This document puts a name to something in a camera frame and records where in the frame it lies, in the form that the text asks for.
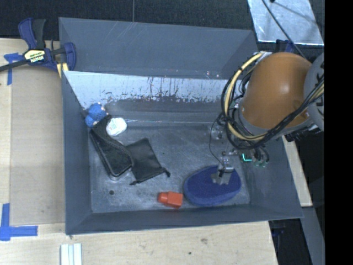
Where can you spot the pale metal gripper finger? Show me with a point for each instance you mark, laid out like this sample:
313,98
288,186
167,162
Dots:
227,175
216,177

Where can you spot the blue oval sponge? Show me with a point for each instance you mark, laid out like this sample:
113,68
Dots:
204,189

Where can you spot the grey metal bin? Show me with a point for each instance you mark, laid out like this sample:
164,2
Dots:
176,153

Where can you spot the red plastic cap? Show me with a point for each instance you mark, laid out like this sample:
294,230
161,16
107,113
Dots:
171,198

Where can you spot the black cloth pouch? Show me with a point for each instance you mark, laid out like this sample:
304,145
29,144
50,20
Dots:
144,159

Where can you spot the black soft case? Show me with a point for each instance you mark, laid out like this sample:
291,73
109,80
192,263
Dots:
113,153

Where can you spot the white crumpled ball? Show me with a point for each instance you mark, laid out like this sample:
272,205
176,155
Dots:
116,127

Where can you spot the blue toy animal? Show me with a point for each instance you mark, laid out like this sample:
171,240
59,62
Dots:
95,114

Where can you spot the brown flat board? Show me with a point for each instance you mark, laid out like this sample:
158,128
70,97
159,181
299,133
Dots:
36,148

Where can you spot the black cylinder on white bracket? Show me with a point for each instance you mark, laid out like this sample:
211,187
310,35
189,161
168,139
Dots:
295,135

